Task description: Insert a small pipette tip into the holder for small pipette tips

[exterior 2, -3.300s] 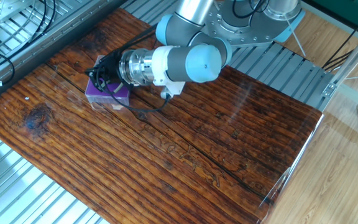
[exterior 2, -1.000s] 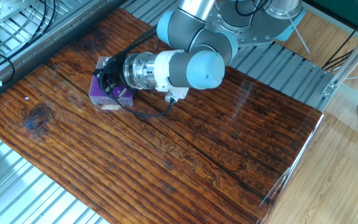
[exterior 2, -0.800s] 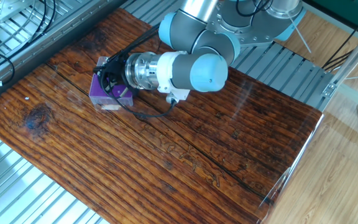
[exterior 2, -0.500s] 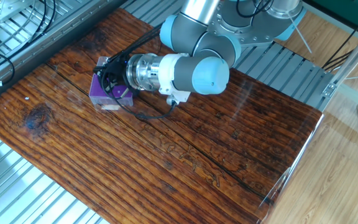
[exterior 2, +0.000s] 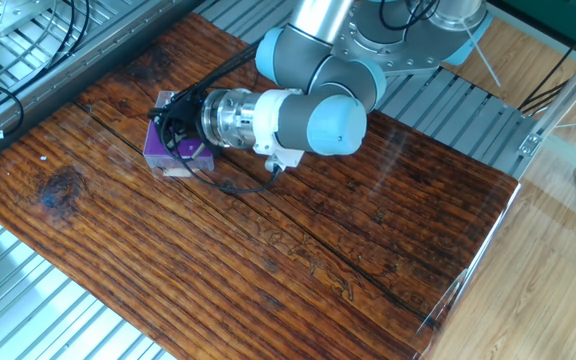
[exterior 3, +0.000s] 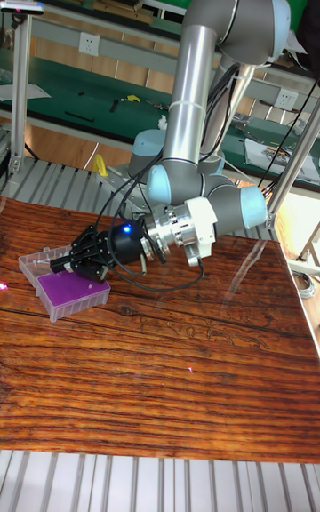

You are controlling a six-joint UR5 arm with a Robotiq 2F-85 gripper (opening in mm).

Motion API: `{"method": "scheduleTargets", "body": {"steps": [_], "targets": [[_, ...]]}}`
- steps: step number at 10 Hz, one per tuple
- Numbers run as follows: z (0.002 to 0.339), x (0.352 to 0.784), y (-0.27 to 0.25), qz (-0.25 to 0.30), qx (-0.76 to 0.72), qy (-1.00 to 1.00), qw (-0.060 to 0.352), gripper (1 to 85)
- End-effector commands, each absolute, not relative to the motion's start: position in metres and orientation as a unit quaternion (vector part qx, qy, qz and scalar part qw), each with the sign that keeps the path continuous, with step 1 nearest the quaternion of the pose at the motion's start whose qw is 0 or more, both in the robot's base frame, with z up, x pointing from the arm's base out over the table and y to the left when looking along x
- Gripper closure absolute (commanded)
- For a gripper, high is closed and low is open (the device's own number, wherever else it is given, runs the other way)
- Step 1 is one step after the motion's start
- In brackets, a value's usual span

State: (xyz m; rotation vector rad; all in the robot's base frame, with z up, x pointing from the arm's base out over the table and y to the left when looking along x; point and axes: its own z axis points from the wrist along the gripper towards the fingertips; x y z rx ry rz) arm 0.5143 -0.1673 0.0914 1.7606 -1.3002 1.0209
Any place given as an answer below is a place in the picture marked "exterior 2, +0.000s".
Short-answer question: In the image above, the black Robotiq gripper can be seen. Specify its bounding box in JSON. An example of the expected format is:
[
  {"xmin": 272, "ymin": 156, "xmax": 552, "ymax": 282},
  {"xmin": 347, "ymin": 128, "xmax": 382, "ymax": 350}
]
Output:
[{"xmin": 147, "ymin": 90, "xmax": 206, "ymax": 151}]

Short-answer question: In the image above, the purple pipette tip box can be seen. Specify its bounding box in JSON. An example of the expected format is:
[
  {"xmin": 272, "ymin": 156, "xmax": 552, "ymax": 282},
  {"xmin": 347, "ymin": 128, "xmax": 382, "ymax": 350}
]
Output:
[{"xmin": 142, "ymin": 91, "xmax": 216, "ymax": 179}]

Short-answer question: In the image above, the wood grain table board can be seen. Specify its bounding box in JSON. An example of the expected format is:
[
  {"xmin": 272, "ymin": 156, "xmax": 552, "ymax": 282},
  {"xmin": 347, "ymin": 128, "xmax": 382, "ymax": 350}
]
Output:
[{"xmin": 0, "ymin": 12, "xmax": 520, "ymax": 360}]

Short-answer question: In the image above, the silver perforated metal plate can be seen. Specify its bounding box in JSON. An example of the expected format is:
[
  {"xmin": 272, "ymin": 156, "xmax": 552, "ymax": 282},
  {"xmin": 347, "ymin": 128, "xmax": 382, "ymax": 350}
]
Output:
[{"xmin": 0, "ymin": 0, "xmax": 58, "ymax": 39}]

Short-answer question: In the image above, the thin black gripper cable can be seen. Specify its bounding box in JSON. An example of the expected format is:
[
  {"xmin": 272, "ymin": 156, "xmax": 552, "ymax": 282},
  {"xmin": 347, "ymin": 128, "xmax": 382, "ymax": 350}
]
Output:
[{"xmin": 167, "ymin": 42, "xmax": 260, "ymax": 161}]

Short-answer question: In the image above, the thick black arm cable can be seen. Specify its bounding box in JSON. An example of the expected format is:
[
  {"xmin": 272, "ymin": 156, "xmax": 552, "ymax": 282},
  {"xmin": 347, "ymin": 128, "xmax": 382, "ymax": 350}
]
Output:
[{"xmin": 159, "ymin": 44, "xmax": 284, "ymax": 196}]

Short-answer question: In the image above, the aluminium edge rail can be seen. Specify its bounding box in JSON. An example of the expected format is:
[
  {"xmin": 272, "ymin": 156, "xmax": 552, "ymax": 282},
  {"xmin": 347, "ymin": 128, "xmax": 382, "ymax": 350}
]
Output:
[{"xmin": 0, "ymin": 0, "xmax": 205, "ymax": 175}]

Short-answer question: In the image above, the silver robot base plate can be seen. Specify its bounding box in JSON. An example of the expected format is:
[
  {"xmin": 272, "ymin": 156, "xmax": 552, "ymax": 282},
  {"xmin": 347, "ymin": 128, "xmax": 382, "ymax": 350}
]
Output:
[{"xmin": 332, "ymin": 0, "xmax": 469, "ymax": 80}]

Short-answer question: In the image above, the black floor cable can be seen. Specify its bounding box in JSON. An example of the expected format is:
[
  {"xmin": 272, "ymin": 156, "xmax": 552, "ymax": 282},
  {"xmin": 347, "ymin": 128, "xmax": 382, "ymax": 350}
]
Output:
[{"xmin": 516, "ymin": 9, "xmax": 576, "ymax": 114}]

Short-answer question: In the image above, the aluminium frame post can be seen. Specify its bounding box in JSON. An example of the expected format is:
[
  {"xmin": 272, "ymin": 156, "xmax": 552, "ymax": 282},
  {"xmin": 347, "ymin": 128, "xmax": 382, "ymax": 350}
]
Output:
[{"xmin": 516, "ymin": 34, "xmax": 576, "ymax": 159}]

